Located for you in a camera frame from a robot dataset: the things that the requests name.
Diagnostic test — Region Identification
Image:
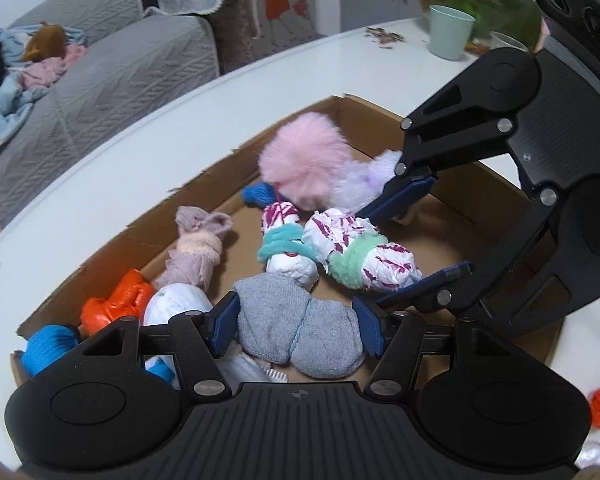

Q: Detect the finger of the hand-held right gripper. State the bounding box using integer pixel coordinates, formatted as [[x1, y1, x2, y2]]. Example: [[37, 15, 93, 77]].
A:
[[375, 199, 561, 332], [357, 67, 521, 223]]

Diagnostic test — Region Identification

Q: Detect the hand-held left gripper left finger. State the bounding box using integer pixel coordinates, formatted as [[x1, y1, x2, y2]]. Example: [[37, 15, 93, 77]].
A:
[[80, 292, 242, 397]]

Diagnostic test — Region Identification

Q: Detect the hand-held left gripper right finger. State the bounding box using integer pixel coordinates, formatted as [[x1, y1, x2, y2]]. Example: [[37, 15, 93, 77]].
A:
[[352, 297, 527, 397]]

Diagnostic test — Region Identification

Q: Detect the white patterned sock bundle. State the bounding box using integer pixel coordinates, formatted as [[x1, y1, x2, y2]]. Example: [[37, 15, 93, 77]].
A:
[[142, 282, 213, 328]]

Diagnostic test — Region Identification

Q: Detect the brown cardboard box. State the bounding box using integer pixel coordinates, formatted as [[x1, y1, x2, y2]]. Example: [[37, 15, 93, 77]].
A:
[[10, 94, 566, 401]]

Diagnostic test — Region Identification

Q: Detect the grey sock bundle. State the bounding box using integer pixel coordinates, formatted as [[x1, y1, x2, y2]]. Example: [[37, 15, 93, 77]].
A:
[[232, 274, 366, 381]]

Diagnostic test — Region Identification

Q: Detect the magenta print bundle mint tie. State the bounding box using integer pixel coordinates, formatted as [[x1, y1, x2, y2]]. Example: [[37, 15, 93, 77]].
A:
[[302, 207, 423, 293]]

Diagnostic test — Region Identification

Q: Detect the blue sock bundle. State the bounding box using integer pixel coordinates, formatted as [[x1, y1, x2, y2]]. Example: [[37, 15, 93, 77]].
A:
[[21, 324, 81, 377]]

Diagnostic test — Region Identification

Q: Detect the lavender fluffy bundle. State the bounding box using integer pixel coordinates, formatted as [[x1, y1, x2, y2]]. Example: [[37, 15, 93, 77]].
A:
[[330, 150, 406, 213]]

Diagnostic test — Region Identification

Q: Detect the white blue-striped knitted bundle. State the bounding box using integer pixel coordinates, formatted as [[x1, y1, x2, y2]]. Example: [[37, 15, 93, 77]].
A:
[[147, 352, 288, 387]]

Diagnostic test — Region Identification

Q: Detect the mauve stocking bundle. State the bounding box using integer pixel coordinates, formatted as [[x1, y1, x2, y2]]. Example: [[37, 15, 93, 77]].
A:
[[155, 206, 233, 291]]

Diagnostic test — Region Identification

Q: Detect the magenta print bundle teal tie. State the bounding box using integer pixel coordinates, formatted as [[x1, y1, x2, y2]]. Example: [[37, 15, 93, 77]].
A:
[[257, 201, 321, 291]]

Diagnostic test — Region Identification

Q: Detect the orange plastic bag bundle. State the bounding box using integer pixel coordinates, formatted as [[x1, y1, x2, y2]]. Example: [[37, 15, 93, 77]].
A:
[[80, 269, 156, 333]]

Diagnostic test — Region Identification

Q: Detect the pink fluffy bundle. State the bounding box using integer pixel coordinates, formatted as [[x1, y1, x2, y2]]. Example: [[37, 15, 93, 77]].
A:
[[257, 112, 353, 208]]

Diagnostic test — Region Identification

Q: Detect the clear glass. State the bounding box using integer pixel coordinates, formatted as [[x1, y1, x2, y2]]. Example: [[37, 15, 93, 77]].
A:
[[490, 31, 531, 53]]

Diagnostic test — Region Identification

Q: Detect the small blue bundle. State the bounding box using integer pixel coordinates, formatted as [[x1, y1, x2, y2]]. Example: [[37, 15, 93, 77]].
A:
[[242, 182, 281, 208]]

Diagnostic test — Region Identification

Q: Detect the pile of seed shells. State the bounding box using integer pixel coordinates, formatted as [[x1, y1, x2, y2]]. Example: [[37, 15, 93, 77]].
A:
[[365, 26, 406, 50]]

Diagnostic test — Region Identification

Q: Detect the green cup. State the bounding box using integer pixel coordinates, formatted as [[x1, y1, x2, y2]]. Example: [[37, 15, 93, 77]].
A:
[[427, 5, 476, 61]]

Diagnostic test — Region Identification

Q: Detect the clear plastic wrapper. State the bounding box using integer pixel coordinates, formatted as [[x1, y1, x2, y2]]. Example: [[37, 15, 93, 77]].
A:
[[575, 441, 600, 467]]

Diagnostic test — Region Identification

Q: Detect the grey quilted sofa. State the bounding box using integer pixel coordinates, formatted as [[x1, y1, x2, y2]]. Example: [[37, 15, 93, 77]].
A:
[[0, 0, 261, 221]]

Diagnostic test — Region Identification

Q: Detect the light blue clothing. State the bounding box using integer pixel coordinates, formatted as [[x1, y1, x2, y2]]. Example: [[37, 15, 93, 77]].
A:
[[0, 27, 86, 173]]

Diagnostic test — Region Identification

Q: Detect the pink clothing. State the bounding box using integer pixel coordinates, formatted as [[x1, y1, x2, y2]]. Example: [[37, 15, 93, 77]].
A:
[[17, 42, 88, 92]]

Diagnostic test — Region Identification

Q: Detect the brown plush toy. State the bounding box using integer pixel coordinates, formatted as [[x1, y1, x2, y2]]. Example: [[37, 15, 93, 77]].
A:
[[20, 21, 67, 63]]

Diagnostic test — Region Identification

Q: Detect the wall poster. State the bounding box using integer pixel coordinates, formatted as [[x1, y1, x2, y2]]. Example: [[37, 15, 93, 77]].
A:
[[255, 0, 316, 41]]

